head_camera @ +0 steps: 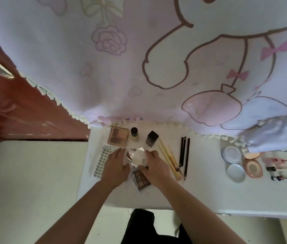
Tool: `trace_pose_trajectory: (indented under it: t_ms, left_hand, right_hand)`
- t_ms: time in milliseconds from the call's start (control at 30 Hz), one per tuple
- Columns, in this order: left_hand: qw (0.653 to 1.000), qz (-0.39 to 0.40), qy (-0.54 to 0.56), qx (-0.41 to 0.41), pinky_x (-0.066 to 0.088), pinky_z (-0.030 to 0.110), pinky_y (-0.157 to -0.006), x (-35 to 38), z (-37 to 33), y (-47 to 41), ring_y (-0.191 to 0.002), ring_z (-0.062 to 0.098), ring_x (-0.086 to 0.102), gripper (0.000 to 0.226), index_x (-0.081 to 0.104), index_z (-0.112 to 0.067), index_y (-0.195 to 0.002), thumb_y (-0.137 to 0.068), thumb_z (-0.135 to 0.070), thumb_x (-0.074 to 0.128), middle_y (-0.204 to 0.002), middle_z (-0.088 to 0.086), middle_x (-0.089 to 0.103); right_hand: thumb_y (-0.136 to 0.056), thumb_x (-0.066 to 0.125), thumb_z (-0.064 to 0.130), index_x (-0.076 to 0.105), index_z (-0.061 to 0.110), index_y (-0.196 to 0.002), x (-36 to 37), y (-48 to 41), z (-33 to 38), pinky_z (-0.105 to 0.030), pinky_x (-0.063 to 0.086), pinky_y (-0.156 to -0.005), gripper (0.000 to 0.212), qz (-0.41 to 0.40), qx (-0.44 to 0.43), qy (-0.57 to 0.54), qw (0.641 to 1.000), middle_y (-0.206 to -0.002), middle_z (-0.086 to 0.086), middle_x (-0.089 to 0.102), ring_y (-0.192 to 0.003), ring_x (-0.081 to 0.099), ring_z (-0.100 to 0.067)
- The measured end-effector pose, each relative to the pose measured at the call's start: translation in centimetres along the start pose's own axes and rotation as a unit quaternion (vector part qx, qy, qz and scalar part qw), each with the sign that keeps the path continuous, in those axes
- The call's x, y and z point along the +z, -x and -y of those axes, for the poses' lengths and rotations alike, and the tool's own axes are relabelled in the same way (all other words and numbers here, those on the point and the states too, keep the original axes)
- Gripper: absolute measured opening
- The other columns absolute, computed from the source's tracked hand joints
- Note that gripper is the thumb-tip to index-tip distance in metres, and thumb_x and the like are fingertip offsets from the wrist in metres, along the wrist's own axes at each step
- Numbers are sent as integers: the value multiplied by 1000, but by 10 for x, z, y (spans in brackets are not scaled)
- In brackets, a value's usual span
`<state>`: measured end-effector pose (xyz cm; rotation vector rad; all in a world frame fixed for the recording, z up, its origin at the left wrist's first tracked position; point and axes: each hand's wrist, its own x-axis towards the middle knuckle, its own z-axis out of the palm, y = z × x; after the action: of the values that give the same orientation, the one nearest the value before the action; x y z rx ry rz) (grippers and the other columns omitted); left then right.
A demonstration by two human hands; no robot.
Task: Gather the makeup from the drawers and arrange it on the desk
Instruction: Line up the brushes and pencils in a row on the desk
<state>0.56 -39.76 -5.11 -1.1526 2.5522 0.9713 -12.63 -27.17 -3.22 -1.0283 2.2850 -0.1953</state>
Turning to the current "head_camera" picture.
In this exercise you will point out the person's left hand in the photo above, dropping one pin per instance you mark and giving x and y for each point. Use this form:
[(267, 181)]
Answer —
[(114, 171)]

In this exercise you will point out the person's right hand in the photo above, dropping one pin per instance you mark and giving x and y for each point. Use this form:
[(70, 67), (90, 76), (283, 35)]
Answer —
[(158, 171)]

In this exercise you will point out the person's left thumb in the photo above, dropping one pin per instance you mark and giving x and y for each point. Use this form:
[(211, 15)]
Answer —
[(127, 169)]

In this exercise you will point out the person's right thumb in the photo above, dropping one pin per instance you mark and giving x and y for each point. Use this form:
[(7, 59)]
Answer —
[(143, 170)]

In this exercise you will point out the eyeshadow palette with mirror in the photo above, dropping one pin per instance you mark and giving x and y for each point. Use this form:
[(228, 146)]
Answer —
[(138, 160)]

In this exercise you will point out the person's right forearm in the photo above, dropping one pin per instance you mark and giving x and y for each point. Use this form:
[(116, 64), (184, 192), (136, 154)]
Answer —
[(199, 213)]

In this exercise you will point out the person's left forearm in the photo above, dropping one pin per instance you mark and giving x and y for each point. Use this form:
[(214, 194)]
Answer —
[(77, 215)]

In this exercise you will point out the dark square cosmetic bottle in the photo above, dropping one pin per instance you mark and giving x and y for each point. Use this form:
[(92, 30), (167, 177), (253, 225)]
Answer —
[(152, 138)]

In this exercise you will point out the brown pink eyeshadow palette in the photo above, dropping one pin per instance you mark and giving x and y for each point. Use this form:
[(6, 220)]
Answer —
[(119, 136)]

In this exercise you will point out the foundation bottle with black cap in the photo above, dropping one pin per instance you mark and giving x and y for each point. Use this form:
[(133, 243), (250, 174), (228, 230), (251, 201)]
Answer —
[(134, 134)]

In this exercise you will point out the black makeup pencil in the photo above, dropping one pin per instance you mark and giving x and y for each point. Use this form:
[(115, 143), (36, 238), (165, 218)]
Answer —
[(181, 152), (187, 160), (184, 149)]

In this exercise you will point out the person's black trousers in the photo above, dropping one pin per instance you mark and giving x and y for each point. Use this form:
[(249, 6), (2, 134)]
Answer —
[(143, 226)]

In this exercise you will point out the round white powder case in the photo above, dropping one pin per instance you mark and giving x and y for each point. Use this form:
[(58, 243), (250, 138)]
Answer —
[(231, 154)]

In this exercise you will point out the round pale blue puff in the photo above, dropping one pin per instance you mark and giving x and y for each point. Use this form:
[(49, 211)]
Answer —
[(236, 173)]

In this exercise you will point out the pink powder compact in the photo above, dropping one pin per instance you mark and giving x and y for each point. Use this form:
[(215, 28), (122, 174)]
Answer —
[(253, 166)]

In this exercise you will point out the cartoon print pink blanket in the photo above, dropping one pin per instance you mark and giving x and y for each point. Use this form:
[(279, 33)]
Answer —
[(158, 60)]

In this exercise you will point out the reddish brown wooden door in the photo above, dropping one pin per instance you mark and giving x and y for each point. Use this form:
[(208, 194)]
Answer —
[(18, 106)]

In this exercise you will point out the red tip lipstick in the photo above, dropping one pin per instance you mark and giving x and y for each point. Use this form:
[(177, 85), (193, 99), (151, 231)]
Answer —
[(279, 160), (283, 178), (279, 168)]

